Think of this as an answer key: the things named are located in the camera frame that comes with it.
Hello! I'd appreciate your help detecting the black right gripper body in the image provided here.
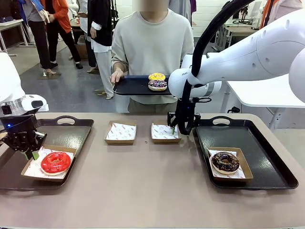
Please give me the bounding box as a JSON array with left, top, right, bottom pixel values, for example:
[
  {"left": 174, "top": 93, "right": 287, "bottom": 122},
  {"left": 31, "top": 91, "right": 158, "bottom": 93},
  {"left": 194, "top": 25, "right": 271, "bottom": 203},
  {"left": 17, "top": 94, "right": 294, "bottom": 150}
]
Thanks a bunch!
[{"left": 175, "top": 100, "right": 196, "bottom": 128}]

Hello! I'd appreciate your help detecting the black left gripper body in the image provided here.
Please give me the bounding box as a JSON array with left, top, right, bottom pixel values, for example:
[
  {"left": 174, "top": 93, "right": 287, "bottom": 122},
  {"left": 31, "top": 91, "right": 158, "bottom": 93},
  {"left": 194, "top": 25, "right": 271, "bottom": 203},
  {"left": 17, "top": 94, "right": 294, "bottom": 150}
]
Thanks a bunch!
[{"left": 0, "top": 114, "right": 39, "bottom": 142}]

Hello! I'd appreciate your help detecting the kraft paper box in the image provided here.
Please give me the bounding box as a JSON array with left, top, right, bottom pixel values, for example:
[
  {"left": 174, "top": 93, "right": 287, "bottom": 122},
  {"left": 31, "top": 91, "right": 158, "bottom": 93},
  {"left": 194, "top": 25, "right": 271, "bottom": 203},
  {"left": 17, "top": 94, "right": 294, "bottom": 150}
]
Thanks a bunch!
[
  {"left": 151, "top": 122, "right": 182, "bottom": 144},
  {"left": 206, "top": 147, "right": 254, "bottom": 183},
  {"left": 20, "top": 144, "right": 78, "bottom": 183},
  {"left": 104, "top": 120, "right": 138, "bottom": 146}
]

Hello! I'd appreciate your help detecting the red glazed donut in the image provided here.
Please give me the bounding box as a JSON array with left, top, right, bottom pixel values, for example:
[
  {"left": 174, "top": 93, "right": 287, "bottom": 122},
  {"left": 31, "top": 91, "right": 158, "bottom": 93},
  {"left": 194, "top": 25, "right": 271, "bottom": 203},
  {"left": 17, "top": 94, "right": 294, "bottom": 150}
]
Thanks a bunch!
[{"left": 40, "top": 151, "right": 71, "bottom": 176}]

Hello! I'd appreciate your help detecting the dark donut with white sprinkles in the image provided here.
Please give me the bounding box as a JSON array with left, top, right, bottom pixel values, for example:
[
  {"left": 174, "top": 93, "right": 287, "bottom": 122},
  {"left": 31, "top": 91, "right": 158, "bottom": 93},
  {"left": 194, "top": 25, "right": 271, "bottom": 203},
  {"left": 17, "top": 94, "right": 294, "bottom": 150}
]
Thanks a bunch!
[{"left": 148, "top": 80, "right": 169, "bottom": 92}]

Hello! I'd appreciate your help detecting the yellow sprinkled donut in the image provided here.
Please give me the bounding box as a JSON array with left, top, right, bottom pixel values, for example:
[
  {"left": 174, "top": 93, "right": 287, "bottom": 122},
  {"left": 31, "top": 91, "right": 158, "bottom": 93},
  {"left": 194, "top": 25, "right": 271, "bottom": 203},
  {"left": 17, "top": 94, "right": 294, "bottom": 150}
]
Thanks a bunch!
[{"left": 148, "top": 73, "right": 166, "bottom": 82}]

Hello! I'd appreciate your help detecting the black serving tray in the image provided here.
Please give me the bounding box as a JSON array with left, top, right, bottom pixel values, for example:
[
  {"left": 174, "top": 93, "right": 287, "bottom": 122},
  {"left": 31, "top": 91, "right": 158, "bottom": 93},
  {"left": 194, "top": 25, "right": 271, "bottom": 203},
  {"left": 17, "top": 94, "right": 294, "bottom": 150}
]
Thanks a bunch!
[{"left": 112, "top": 75, "right": 173, "bottom": 96}]

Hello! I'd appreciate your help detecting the chocolate glazed donut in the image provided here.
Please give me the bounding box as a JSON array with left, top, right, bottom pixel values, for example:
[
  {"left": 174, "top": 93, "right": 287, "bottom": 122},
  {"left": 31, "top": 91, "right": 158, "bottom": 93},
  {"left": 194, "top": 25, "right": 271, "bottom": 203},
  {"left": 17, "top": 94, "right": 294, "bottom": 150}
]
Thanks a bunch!
[{"left": 211, "top": 151, "right": 240, "bottom": 175}]

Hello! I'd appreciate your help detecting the person right forearm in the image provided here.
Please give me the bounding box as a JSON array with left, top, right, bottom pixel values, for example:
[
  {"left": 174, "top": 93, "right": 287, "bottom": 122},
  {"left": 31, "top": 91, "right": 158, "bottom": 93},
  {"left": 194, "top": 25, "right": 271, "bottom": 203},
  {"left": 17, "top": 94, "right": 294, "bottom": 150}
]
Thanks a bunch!
[{"left": 111, "top": 51, "right": 129, "bottom": 73}]

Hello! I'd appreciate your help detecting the person right hand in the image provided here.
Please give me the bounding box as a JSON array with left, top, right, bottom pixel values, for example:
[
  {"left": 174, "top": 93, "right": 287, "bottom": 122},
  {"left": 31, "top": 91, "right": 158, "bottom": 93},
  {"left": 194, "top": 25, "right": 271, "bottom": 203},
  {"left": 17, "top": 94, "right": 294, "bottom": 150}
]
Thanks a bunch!
[{"left": 111, "top": 71, "right": 124, "bottom": 84}]

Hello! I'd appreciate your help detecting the person in beige sweater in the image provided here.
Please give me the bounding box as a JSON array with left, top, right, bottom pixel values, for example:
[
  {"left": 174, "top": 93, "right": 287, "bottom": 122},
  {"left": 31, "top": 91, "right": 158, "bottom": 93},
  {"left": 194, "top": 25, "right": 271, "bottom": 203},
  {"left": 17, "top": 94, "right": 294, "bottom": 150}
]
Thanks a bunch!
[{"left": 111, "top": 0, "right": 195, "bottom": 113}]

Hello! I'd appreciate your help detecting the mannequin in blue top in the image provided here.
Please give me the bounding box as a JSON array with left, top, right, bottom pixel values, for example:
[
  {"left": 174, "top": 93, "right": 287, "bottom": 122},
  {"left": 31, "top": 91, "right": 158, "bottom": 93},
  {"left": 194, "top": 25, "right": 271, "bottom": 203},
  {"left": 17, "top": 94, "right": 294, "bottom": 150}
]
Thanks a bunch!
[{"left": 20, "top": 0, "right": 58, "bottom": 75}]

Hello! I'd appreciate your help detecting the long wooden workbench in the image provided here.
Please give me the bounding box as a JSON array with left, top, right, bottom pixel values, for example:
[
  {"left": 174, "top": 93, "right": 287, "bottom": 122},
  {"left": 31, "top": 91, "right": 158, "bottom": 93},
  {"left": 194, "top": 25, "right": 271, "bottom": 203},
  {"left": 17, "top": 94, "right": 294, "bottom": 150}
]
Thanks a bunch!
[{"left": 221, "top": 23, "right": 260, "bottom": 52}]

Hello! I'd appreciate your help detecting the mannequin in grey trousers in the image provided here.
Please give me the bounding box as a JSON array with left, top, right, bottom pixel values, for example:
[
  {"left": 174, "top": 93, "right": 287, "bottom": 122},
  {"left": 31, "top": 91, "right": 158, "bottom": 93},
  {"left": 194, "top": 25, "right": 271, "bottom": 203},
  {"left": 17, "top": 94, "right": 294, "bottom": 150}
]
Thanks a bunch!
[{"left": 78, "top": 0, "right": 100, "bottom": 73}]

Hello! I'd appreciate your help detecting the cardboard box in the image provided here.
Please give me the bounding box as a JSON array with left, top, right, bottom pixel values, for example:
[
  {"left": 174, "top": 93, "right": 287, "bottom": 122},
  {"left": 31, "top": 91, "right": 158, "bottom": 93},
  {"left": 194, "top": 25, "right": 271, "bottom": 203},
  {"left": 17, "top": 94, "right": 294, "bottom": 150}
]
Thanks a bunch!
[{"left": 76, "top": 35, "right": 89, "bottom": 59}]

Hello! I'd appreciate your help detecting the white desk with metal legs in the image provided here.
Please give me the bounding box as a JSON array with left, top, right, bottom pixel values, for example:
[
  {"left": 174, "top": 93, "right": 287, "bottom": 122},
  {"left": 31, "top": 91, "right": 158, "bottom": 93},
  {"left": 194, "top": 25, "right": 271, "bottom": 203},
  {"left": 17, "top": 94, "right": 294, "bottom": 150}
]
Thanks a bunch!
[{"left": 0, "top": 19, "right": 31, "bottom": 57}]

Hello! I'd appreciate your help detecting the mannequin in black jacket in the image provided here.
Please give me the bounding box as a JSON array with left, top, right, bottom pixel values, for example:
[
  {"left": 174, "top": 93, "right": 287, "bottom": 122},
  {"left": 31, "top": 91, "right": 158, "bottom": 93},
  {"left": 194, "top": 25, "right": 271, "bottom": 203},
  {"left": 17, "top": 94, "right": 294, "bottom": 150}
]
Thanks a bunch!
[{"left": 87, "top": 0, "right": 115, "bottom": 100}]

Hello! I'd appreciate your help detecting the person in orange top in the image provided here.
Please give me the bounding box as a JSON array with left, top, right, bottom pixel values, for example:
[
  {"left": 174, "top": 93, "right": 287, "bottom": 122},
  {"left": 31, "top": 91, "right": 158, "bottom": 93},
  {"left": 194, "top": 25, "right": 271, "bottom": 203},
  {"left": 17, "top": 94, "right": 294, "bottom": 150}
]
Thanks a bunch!
[{"left": 40, "top": 0, "right": 84, "bottom": 70}]

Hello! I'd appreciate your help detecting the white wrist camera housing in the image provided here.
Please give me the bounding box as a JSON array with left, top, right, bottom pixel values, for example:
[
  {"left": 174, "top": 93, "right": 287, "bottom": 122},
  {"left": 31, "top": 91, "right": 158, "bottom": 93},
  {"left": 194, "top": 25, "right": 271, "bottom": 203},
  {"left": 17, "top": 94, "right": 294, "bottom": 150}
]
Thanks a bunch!
[{"left": 21, "top": 94, "right": 50, "bottom": 112}]

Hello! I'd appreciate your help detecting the brown handled tray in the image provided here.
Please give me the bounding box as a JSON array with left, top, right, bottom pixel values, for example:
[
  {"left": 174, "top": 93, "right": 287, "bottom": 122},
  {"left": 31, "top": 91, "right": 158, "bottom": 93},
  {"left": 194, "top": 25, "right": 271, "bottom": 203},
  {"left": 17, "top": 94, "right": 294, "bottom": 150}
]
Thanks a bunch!
[{"left": 0, "top": 115, "right": 95, "bottom": 191}]

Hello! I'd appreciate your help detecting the black handled tray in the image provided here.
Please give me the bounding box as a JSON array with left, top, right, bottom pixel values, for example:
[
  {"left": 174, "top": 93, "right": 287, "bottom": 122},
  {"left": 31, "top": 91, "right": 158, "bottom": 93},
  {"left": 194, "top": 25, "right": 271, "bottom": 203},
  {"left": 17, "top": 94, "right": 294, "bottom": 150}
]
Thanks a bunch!
[{"left": 193, "top": 116, "right": 299, "bottom": 191}]

